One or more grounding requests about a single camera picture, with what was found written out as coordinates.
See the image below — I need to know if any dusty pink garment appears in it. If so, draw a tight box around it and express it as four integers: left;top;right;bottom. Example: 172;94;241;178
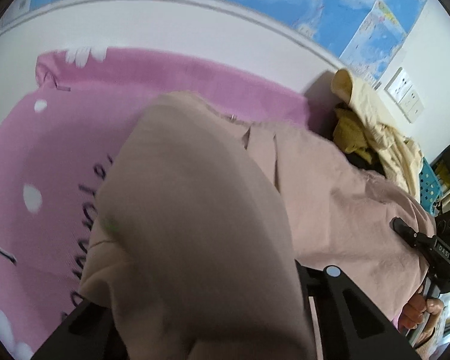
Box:
80;92;436;359

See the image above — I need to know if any person's right hand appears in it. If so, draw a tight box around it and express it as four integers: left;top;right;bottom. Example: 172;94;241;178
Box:
397;293;444;332

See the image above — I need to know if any teal perforated basket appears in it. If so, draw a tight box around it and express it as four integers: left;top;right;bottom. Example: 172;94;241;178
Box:
419;159;442;216

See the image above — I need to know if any cream yellow garment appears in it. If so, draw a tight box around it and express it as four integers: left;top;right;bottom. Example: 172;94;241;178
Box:
331;68;424;201

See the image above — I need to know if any mustard yellow garment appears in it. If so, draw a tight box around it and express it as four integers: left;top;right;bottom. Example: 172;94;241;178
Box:
333;105;378;165

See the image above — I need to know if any pink bed sheet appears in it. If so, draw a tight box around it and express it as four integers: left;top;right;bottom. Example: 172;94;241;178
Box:
0;48;315;359

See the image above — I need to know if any white wall socket panel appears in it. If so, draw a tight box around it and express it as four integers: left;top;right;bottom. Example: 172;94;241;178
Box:
385;67;424;124

